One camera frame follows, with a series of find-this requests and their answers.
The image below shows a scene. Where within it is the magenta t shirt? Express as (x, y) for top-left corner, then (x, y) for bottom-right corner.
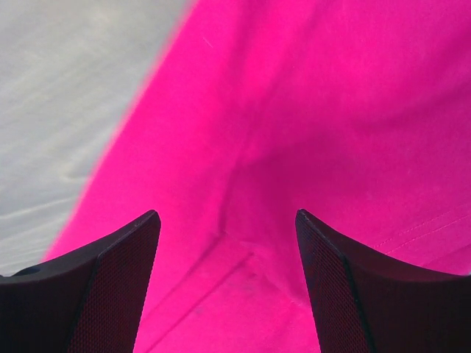
(49, 1), (470, 352)

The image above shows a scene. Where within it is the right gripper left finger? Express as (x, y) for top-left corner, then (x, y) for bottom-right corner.
(1, 210), (160, 352)

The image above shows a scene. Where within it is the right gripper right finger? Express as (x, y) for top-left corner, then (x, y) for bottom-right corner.
(295, 210), (470, 352)

